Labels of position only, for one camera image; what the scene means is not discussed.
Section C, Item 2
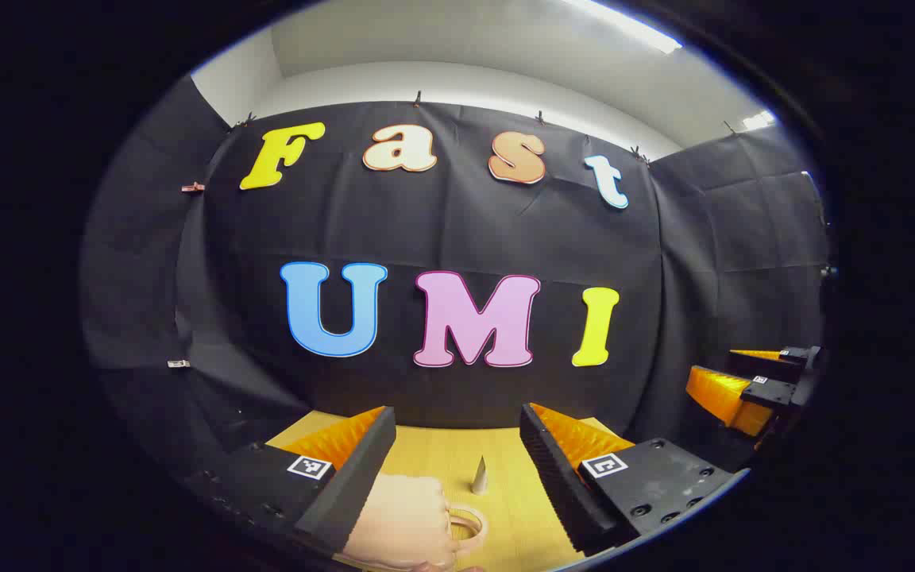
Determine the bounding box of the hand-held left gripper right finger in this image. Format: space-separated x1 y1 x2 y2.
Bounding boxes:
519 403 751 557

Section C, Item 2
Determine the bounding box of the black backdrop cloth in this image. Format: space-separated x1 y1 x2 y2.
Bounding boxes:
80 75 832 477

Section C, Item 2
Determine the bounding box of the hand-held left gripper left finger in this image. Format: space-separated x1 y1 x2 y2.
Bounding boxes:
187 405 397 557

